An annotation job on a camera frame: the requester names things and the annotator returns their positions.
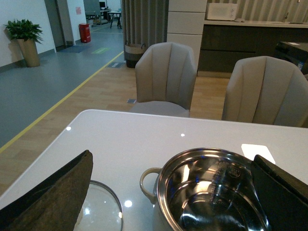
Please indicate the grey curtain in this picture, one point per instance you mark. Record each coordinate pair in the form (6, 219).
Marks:
(144, 21)

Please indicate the red fire extinguisher box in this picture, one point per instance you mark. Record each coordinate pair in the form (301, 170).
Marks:
(84, 30)

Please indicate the woven laundry basket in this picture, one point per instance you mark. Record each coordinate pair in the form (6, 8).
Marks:
(132, 53)

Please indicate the green potted plant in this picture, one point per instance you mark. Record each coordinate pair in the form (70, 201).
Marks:
(27, 34)

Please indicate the right beige dining chair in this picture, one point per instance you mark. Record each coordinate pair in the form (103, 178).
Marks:
(267, 90)

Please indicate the left beige dining chair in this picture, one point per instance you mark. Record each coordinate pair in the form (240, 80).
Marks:
(165, 80)

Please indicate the white tall cabinet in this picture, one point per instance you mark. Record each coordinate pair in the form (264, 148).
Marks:
(186, 23)

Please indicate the dark kitchen counter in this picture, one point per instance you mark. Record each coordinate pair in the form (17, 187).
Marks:
(226, 42)

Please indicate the steel pot with beige handles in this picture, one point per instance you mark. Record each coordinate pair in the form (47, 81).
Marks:
(205, 189)

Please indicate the beige dining chair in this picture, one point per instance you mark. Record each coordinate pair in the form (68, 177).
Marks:
(165, 80)
(267, 90)

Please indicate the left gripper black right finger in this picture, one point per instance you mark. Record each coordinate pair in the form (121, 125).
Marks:
(283, 197)

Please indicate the black washing machine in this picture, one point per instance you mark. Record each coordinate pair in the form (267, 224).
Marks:
(294, 52)

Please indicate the white microwave oven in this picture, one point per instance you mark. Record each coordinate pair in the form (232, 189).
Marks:
(221, 11)

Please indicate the black background table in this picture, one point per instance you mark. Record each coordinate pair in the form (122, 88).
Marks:
(115, 15)

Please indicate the glass pot lid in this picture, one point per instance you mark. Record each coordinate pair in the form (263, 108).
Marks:
(101, 210)

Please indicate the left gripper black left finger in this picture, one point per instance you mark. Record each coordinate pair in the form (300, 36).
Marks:
(55, 203)

